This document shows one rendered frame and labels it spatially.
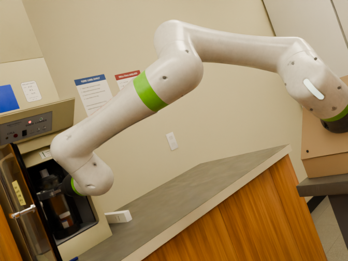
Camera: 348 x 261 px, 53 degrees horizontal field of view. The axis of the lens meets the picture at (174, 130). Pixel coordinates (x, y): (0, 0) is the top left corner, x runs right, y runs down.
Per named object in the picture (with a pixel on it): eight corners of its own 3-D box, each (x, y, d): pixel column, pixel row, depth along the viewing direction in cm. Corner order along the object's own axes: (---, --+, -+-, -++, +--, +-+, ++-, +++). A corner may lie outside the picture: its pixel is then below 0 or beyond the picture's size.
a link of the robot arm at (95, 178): (106, 201, 105) (126, 176, 112) (78, 172, 102) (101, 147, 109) (84, 205, 115) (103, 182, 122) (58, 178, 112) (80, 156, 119)
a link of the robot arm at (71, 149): (156, 118, 94) (161, 104, 104) (129, 85, 91) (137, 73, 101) (62, 180, 106) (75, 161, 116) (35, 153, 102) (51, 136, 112)
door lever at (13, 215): (27, 212, 103) (24, 204, 103) (35, 212, 96) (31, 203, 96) (9, 220, 100) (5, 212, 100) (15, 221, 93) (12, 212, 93)
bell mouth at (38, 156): (8, 175, 138) (3, 162, 138) (49, 160, 150) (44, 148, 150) (23, 169, 125) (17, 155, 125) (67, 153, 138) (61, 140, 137)
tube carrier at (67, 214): (49, 237, 136) (28, 187, 136) (72, 225, 144) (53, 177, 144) (60, 236, 129) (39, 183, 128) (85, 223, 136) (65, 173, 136)
